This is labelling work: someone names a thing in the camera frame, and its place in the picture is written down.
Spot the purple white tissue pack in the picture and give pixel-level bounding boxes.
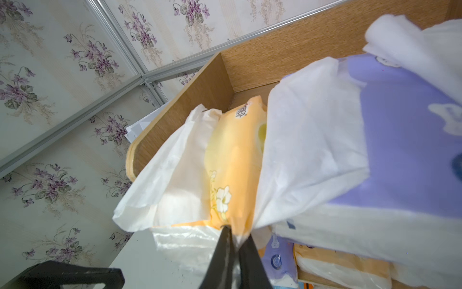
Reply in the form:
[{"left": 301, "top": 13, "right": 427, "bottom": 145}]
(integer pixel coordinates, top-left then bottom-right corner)
[{"left": 253, "top": 14, "right": 462, "bottom": 277}]

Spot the beige tissue pack shelf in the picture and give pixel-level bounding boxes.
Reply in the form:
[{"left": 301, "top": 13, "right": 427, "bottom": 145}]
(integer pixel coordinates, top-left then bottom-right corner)
[{"left": 294, "top": 244, "right": 392, "bottom": 289}]

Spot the orange yellow tissue pack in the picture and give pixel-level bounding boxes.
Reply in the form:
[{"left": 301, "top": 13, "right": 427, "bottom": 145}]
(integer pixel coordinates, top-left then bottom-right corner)
[{"left": 113, "top": 96, "right": 267, "bottom": 245}]

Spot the white paper stack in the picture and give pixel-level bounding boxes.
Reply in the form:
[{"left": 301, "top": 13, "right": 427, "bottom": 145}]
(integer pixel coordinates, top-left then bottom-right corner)
[{"left": 125, "top": 103, "right": 168, "bottom": 143}]

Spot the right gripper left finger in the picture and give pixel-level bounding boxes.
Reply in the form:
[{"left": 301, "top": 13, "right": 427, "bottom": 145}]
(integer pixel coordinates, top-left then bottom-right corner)
[{"left": 199, "top": 225, "right": 236, "bottom": 289}]

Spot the purple wet wipes pack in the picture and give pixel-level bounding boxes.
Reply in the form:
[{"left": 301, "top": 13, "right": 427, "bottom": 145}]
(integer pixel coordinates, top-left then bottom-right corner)
[{"left": 262, "top": 234, "right": 299, "bottom": 289}]

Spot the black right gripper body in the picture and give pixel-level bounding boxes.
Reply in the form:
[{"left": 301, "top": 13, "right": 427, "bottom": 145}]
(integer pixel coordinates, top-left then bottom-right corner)
[{"left": 2, "top": 261, "right": 125, "bottom": 289}]

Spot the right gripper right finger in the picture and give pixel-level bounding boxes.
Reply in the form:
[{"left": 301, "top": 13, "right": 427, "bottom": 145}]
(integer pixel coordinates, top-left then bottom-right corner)
[{"left": 238, "top": 236, "right": 273, "bottom": 289}]

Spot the wooden three-tier shelf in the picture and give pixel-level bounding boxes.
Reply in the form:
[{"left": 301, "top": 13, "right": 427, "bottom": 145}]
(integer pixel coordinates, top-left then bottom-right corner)
[{"left": 125, "top": 0, "right": 462, "bottom": 289}]

